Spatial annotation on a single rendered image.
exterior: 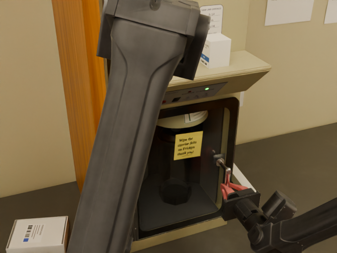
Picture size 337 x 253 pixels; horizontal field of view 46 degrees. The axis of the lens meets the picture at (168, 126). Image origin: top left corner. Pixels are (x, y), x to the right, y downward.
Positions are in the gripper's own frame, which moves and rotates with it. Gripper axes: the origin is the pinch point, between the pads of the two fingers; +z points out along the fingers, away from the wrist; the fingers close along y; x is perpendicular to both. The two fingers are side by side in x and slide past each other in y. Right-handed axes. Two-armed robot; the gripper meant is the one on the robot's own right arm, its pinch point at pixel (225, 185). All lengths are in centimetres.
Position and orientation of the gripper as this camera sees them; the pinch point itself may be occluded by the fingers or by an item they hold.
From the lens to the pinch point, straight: 111.4
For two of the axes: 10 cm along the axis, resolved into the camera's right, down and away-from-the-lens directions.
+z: -3.7, -4.7, 8.0
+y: -9.3, 1.8, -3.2
